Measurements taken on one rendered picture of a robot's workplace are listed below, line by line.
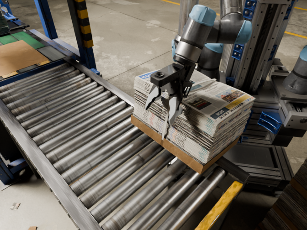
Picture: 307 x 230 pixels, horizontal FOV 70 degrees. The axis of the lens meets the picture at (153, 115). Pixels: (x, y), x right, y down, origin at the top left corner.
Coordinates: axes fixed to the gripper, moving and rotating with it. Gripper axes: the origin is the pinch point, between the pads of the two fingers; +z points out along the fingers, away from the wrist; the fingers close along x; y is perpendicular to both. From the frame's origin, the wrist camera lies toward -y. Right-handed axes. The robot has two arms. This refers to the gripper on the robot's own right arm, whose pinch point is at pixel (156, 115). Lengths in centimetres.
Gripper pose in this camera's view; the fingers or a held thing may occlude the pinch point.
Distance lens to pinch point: 72.4
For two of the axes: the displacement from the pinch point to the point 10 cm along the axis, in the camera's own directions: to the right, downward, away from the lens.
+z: -3.7, 8.9, 2.8
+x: -7.0, -4.6, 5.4
